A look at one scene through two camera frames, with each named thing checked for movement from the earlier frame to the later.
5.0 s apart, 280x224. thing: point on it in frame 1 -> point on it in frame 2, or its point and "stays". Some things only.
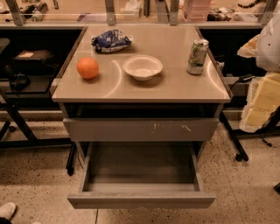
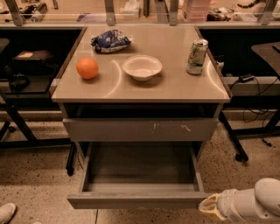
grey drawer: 141,175 stays
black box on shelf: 35,61 stays
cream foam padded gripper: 269,49 -> 227,203
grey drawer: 138,129 stays
